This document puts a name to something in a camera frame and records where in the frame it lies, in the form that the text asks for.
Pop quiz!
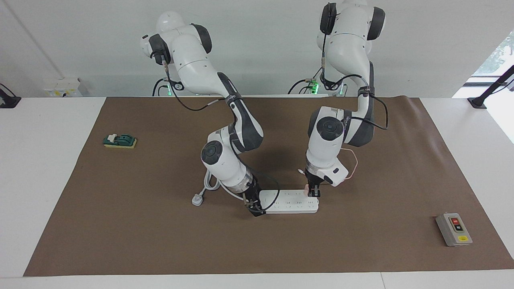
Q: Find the green knife switch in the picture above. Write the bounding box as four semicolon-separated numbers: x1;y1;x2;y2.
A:
103;134;137;149

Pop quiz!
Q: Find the black camera stand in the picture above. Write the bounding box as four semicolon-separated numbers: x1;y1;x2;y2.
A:
467;65;514;109

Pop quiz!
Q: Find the grey on-off switch box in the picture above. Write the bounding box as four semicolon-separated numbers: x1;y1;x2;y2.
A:
435;213;473;247

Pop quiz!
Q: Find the black clamp mount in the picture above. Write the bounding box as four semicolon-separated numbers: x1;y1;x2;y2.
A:
0;83;21;109

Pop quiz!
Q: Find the pink charging cable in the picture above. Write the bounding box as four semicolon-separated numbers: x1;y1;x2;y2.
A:
298;148;358;181

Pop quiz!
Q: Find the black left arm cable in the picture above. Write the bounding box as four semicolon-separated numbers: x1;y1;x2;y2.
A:
320;38;389;131

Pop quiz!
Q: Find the white power strip with cord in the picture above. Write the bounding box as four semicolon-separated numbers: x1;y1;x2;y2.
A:
192;169;320;214

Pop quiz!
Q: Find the brown table mat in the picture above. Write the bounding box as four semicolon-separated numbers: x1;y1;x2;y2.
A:
23;96;514;277

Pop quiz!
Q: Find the white wall outlet box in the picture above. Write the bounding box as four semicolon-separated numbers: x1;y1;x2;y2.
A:
43;78;83;97

